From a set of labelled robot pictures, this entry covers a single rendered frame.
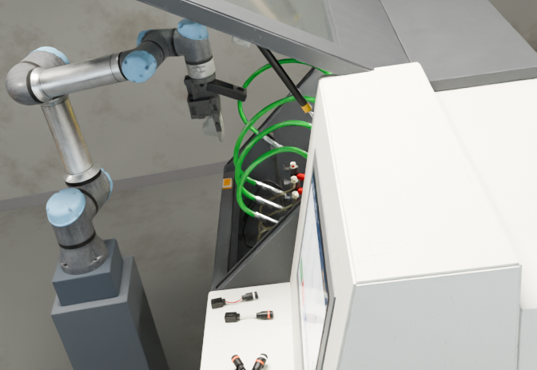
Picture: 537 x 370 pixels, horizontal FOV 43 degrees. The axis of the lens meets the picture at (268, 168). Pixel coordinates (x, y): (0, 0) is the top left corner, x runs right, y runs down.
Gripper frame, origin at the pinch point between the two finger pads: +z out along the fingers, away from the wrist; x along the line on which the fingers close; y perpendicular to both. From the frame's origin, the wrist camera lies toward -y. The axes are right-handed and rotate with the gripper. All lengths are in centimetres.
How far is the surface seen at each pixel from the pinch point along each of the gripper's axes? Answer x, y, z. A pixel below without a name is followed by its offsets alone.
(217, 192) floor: -171, 36, 125
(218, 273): 24.0, 5.5, 30.2
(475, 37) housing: 13, -69, -25
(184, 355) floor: -41, 43, 125
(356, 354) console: 104, -28, -17
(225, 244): 10.9, 4.1, 30.2
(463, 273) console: 104, -43, -29
